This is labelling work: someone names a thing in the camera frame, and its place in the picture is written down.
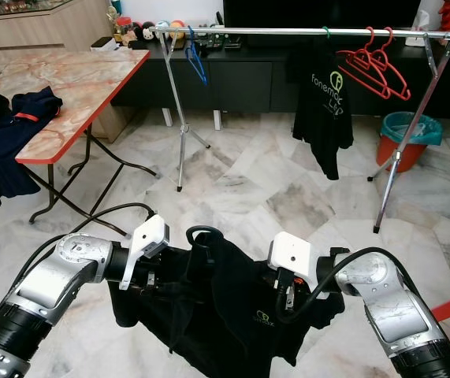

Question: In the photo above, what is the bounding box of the black shirt blue logo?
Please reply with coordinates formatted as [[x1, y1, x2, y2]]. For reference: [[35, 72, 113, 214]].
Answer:
[[114, 232, 332, 378]]

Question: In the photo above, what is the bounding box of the blue plastic hanger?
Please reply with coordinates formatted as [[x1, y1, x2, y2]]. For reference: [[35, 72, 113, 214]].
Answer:
[[184, 28, 208, 86]]

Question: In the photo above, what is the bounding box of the black shirt yellow logo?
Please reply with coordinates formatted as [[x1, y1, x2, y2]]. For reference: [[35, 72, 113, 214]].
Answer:
[[292, 39, 355, 180]]

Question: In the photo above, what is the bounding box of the navy blue shirt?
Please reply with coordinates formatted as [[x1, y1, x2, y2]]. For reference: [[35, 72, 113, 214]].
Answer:
[[0, 87, 64, 207]]

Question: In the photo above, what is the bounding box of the orange bin teal bag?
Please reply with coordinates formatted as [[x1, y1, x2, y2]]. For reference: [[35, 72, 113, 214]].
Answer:
[[376, 111, 443, 172]]

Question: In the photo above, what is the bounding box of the marble top folding table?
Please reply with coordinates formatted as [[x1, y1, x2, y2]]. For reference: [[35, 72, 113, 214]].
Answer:
[[0, 47, 151, 237]]

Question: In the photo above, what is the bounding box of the black TV console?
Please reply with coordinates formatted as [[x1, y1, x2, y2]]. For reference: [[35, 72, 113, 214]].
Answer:
[[110, 33, 450, 127]]

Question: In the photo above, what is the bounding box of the small white box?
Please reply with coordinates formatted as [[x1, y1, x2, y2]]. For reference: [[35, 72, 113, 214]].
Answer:
[[91, 35, 117, 52]]

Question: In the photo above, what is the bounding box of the red lid jar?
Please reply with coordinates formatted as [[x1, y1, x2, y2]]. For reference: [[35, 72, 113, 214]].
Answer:
[[115, 16, 133, 46]]

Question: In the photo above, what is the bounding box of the yellow egg doll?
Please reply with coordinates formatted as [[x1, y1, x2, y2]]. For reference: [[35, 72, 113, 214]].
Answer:
[[169, 20, 187, 39]]

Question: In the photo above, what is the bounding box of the steel clothes rack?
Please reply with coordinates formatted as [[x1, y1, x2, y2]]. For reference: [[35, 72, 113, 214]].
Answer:
[[150, 25, 450, 235]]

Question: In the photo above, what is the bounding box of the light wooden cabinet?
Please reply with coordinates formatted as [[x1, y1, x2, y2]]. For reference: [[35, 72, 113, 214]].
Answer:
[[0, 0, 117, 54]]

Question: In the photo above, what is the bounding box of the black television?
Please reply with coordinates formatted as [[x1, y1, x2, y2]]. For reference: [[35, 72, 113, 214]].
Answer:
[[223, 0, 422, 30]]

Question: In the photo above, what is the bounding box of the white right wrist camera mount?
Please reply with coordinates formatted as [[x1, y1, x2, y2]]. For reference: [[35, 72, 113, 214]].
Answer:
[[266, 232, 318, 298]]

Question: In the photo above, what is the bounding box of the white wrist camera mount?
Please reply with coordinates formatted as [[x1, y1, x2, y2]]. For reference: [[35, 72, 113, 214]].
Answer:
[[118, 214, 170, 291], [266, 232, 318, 298]]

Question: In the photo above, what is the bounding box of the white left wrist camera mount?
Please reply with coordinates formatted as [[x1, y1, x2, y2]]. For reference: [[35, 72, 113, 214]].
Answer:
[[118, 214, 170, 291]]

